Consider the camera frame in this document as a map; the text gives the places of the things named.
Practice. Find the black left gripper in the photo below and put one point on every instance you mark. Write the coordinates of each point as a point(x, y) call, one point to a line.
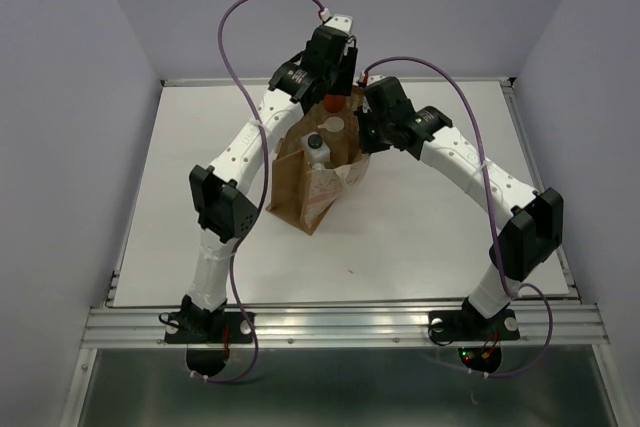
point(345, 85)

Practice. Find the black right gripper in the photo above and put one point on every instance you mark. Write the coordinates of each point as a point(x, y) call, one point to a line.
point(362, 114)

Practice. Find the orange bottle blue cap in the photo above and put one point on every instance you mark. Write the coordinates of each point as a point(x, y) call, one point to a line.
point(334, 103)

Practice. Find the beige pump bottle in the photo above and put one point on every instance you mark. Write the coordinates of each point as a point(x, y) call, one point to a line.
point(333, 125)

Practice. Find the white square bottle black cap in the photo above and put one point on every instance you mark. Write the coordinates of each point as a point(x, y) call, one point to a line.
point(315, 149)

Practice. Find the pink printed canvas bag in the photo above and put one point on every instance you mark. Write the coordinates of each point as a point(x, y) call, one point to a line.
point(302, 194)

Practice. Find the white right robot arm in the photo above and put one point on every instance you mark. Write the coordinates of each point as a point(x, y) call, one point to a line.
point(526, 225)

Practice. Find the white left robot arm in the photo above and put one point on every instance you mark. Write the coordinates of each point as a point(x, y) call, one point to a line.
point(220, 189)

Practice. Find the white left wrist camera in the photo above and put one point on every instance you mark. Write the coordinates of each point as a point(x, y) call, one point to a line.
point(340, 22)

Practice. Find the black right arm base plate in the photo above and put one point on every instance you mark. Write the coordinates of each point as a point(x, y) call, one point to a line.
point(458, 326)

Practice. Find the aluminium mounting rail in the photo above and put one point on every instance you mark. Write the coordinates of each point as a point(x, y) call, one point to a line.
point(366, 325)

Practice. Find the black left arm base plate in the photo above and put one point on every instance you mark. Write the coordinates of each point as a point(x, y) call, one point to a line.
point(220, 329)

